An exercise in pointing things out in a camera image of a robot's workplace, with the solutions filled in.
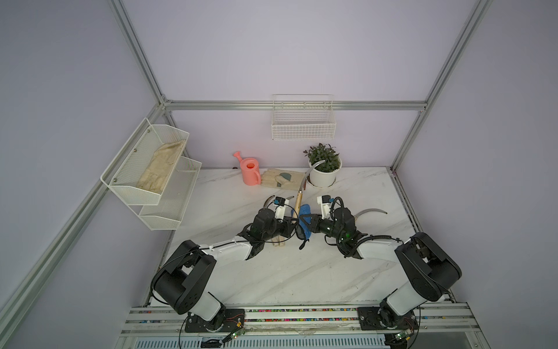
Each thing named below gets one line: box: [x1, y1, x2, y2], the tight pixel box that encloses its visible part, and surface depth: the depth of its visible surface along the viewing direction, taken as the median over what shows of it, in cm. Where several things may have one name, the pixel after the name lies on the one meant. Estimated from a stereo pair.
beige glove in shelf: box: [135, 139, 186, 194], surface depth 80 cm
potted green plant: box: [302, 143, 343, 189], surface depth 106 cm
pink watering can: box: [232, 151, 261, 187], surface depth 110 cm
